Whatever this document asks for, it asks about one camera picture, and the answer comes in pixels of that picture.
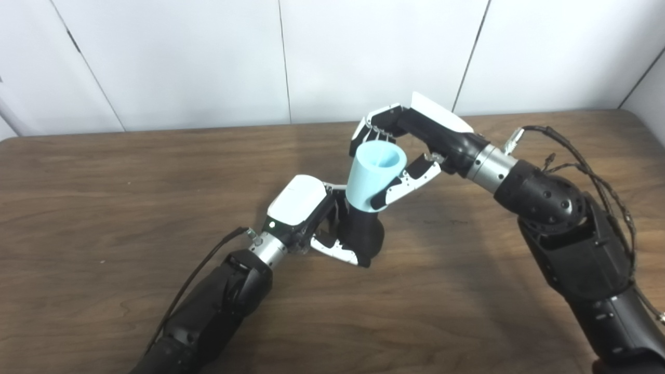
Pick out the light-blue hose piece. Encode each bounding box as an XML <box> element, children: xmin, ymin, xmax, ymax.
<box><xmin>345</xmin><ymin>141</ymin><xmax>408</xmax><ymax>213</ymax></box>

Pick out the black and white right hand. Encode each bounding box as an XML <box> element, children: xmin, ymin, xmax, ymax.
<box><xmin>349</xmin><ymin>92</ymin><xmax>490</xmax><ymax>211</ymax></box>

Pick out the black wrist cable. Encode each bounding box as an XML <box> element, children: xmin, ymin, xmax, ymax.
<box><xmin>503</xmin><ymin>125</ymin><xmax>665</xmax><ymax>325</ymax></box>
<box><xmin>145</xmin><ymin>227</ymin><xmax>260</xmax><ymax>354</ymax></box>

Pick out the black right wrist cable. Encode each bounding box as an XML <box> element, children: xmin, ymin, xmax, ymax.
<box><xmin>503</xmin><ymin>125</ymin><xmax>665</xmax><ymax>325</ymax></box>

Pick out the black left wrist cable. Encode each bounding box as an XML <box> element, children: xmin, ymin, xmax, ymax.
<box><xmin>145</xmin><ymin>227</ymin><xmax>260</xmax><ymax>354</ymax></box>

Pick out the black and white left hand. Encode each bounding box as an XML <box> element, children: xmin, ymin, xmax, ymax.
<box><xmin>262</xmin><ymin>175</ymin><xmax>364</xmax><ymax>266</ymax></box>

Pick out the black flared nozzle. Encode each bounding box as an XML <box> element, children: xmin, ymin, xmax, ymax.
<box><xmin>338</xmin><ymin>205</ymin><xmax>385</xmax><ymax>269</ymax></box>

